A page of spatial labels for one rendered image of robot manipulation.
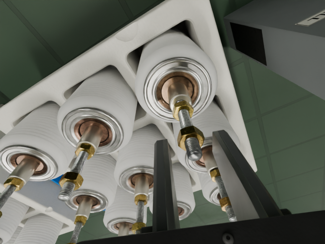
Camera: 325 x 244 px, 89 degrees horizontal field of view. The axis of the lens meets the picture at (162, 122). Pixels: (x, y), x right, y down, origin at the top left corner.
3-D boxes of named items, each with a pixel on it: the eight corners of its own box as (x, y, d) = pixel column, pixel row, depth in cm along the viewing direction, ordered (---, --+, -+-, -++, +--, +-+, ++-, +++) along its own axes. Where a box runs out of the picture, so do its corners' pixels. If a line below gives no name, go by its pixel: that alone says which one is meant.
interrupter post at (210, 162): (220, 155, 25) (228, 173, 23) (206, 161, 26) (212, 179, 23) (213, 145, 24) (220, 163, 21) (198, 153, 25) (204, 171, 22)
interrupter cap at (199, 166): (242, 156, 26) (244, 160, 25) (199, 176, 28) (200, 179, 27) (221, 126, 22) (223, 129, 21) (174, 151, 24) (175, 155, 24)
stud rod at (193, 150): (183, 95, 16) (201, 149, 10) (185, 103, 17) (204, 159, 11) (173, 98, 17) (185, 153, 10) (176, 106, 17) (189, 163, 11)
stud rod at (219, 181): (217, 161, 23) (240, 218, 17) (214, 166, 24) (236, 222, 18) (211, 160, 23) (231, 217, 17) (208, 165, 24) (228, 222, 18)
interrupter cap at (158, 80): (224, 75, 18) (226, 77, 17) (187, 126, 22) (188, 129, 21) (161, 41, 16) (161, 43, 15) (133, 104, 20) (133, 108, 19)
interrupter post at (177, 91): (191, 85, 19) (198, 99, 16) (181, 102, 20) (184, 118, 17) (172, 76, 18) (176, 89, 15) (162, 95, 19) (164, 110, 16)
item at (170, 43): (199, 40, 32) (238, 71, 18) (176, 83, 37) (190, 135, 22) (155, 15, 30) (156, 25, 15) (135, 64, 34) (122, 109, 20)
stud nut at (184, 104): (189, 98, 15) (191, 102, 14) (194, 113, 16) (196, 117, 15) (169, 104, 15) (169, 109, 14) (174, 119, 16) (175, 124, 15)
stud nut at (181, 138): (199, 122, 12) (202, 129, 11) (204, 139, 13) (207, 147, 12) (173, 130, 12) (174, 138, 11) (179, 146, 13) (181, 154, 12)
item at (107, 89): (93, 93, 38) (54, 150, 23) (97, 50, 32) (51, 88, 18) (135, 104, 40) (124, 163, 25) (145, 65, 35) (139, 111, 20)
